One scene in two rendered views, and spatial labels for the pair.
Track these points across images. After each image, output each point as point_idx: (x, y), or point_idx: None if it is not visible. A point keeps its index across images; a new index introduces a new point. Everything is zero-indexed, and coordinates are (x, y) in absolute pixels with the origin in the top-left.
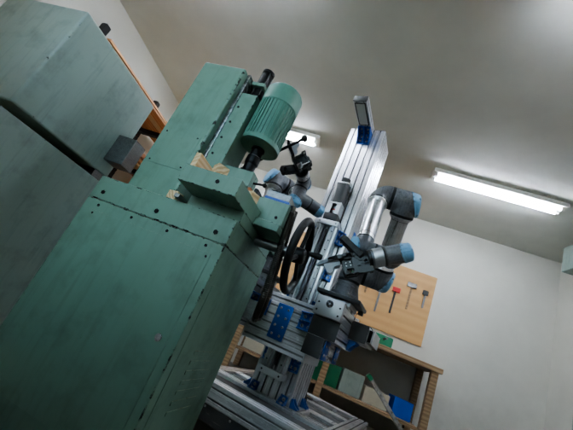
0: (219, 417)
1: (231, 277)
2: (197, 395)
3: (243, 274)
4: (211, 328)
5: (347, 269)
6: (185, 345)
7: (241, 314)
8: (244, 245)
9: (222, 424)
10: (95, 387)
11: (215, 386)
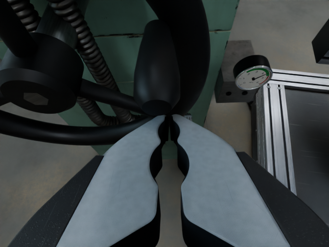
0: (256, 150)
1: (83, 66)
2: (168, 140)
3: (124, 50)
4: None
5: None
6: (80, 122)
7: (206, 89)
8: (40, 11)
9: (254, 157)
10: None
11: (263, 123)
